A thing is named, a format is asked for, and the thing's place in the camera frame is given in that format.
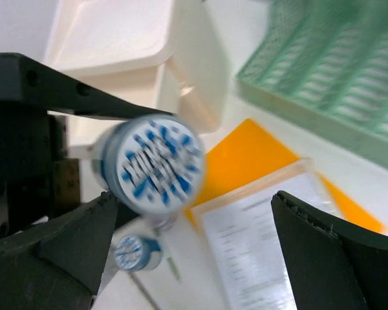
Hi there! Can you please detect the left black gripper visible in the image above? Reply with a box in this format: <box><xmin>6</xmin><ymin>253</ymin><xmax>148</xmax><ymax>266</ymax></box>
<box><xmin>0</xmin><ymin>53</ymin><xmax>172</xmax><ymax>239</ymax></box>

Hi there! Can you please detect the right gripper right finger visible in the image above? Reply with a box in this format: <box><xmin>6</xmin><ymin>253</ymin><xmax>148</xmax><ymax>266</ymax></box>
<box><xmin>271</xmin><ymin>191</ymin><xmax>388</xmax><ymax>309</ymax></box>

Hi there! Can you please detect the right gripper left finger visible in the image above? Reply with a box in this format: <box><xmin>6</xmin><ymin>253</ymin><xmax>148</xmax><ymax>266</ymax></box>
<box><xmin>0</xmin><ymin>192</ymin><xmax>117</xmax><ymax>309</ymax></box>

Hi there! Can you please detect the green-tipped white pen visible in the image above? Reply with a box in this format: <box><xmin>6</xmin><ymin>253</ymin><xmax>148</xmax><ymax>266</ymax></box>
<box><xmin>153</xmin><ymin>228</ymin><xmax>181</xmax><ymax>282</ymax></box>

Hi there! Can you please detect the white plastic drawer unit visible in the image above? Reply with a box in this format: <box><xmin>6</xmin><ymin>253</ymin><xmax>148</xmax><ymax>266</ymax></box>
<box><xmin>45</xmin><ymin>0</ymin><xmax>229</xmax><ymax>162</ymax></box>

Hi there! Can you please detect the clear mesh document pouch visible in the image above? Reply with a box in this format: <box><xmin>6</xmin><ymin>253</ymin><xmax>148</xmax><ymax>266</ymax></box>
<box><xmin>191</xmin><ymin>158</ymin><xmax>343</xmax><ymax>309</ymax></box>

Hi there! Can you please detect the orange paper folder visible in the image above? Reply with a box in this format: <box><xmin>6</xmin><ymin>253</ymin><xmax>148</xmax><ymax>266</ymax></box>
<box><xmin>193</xmin><ymin>118</ymin><xmax>386</xmax><ymax>234</ymax></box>

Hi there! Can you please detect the green four-slot file organizer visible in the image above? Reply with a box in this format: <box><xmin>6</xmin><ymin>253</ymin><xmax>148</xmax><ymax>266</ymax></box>
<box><xmin>237</xmin><ymin>1</ymin><xmax>388</xmax><ymax>169</ymax></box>

